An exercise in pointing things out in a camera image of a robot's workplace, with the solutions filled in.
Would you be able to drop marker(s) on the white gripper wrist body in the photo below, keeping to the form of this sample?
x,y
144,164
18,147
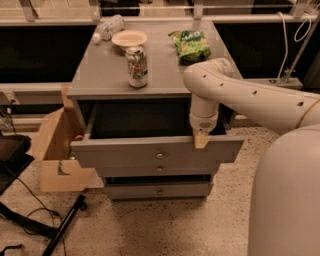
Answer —
x,y
203,126

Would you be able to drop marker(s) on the grey bottom drawer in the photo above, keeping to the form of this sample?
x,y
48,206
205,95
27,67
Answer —
x,y
143,191

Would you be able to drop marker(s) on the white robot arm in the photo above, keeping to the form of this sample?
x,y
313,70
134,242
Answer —
x,y
284,217

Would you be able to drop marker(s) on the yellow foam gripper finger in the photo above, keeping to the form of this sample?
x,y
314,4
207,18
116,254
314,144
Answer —
x,y
201,141

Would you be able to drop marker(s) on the grey top drawer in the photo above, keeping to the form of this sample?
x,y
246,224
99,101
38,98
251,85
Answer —
x,y
148,134

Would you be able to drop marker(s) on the crumpled soda can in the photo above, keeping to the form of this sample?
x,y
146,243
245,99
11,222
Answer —
x,y
137,66

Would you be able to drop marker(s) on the black stand base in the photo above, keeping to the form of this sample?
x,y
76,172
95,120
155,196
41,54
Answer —
x,y
53,234

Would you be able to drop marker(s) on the clear plastic water bottle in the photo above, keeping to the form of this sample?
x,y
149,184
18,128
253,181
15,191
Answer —
x,y
106,30

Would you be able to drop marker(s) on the grey middle drawer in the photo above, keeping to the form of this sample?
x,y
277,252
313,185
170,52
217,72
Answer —
x,y
157,170

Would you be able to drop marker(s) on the white paper bowl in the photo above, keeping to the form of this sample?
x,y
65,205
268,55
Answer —
x,y
129,38

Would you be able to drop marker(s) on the green chip bag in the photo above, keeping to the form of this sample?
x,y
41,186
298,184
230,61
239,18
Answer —
x,y
191,46

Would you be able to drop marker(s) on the black tray chair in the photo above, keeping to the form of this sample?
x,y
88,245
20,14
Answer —
x,y
13,158

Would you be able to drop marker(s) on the cardboard box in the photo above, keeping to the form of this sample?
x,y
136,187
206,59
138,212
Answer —
x,y
52,148

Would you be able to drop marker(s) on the grey drawer cabinet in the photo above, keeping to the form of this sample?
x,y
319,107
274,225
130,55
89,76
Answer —
x,y
102,76

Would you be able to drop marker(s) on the grey drawer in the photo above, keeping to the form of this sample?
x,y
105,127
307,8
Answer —
x,y
157,170
148,134
143,191

